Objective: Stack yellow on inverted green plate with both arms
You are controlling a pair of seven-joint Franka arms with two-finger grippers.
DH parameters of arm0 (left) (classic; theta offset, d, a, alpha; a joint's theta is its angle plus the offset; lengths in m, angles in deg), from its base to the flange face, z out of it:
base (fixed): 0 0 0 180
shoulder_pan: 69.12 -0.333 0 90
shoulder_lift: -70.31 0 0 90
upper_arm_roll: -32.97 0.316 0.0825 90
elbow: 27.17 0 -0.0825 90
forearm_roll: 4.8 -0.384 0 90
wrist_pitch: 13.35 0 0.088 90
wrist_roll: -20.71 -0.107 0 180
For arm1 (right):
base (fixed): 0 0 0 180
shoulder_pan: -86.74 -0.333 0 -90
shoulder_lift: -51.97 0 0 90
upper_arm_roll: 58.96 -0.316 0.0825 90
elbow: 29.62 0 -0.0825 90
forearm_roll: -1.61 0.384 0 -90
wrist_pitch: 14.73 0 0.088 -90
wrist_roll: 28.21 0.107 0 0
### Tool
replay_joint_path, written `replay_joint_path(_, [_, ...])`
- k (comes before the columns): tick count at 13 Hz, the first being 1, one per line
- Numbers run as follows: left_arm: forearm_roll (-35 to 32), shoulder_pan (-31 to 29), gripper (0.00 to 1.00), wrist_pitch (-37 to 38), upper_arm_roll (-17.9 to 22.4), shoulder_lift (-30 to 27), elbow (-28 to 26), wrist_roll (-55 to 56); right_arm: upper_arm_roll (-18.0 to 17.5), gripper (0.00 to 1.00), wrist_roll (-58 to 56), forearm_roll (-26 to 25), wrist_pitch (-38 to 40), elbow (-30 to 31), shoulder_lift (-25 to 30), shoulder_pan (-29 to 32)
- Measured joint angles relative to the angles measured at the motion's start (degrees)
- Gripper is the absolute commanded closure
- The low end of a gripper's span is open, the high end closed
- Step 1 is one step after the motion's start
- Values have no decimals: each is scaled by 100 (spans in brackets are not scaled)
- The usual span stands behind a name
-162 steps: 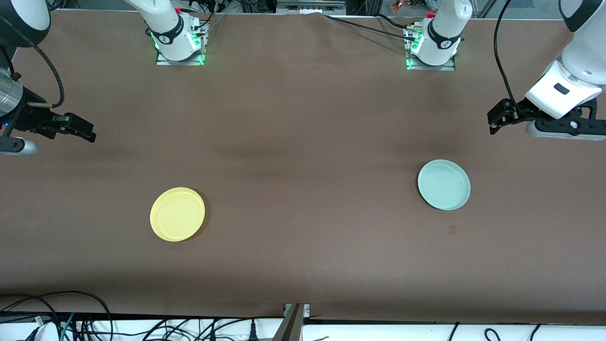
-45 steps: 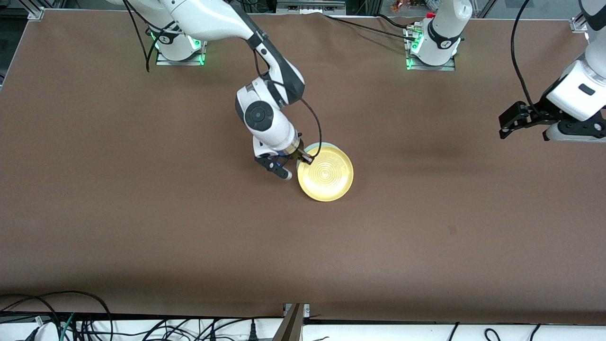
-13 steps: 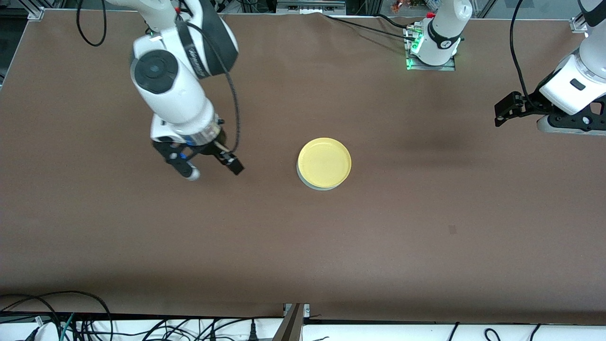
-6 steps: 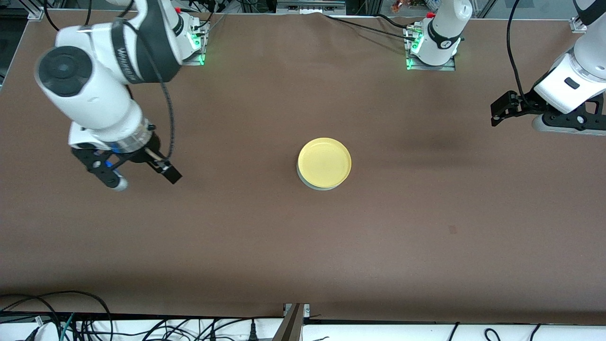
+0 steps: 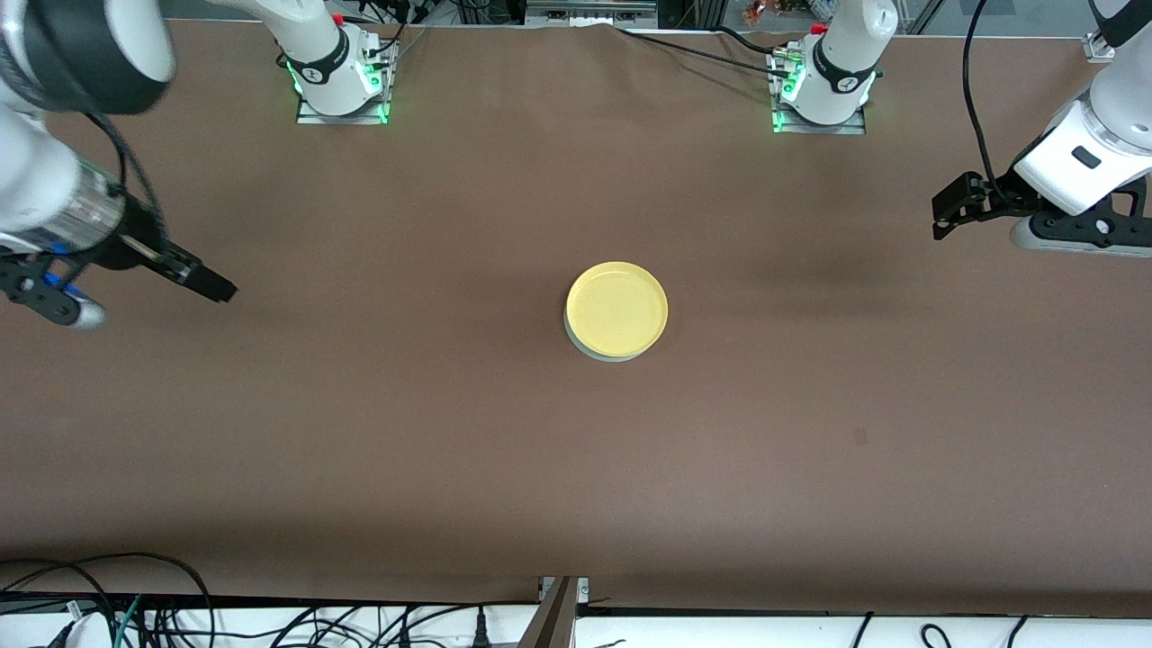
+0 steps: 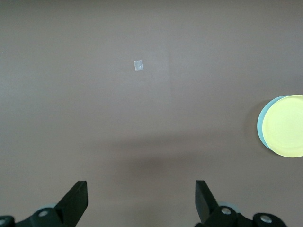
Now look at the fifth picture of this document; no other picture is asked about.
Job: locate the brown table cover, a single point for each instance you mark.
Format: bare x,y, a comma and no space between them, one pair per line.
720,504

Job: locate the grey metal box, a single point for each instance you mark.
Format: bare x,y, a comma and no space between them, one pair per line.
589,11

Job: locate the yellow round plate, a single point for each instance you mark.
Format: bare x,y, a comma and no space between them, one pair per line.
616,310

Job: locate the black power plug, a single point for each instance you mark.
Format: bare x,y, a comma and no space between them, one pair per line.
481,634

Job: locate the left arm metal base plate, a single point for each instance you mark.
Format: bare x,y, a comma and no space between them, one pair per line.
828,129

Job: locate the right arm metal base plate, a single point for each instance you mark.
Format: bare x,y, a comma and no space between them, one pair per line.
342,119

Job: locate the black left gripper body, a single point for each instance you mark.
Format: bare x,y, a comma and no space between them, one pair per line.
997,196

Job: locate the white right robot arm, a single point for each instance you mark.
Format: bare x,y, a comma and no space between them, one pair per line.
315,45

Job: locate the aluminium profile beam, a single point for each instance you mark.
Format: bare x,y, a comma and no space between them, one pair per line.
553,621

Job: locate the aluminium frame corner bracket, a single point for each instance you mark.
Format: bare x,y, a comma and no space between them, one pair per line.
1100,47

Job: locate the pale green round plate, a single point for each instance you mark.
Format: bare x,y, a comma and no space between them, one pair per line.
583,351

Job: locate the small metal angle bracket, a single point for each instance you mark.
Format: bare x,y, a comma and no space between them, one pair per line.
583,589

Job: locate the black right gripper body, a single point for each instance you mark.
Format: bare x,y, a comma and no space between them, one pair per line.
135,241

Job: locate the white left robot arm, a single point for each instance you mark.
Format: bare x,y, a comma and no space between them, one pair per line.
837,63

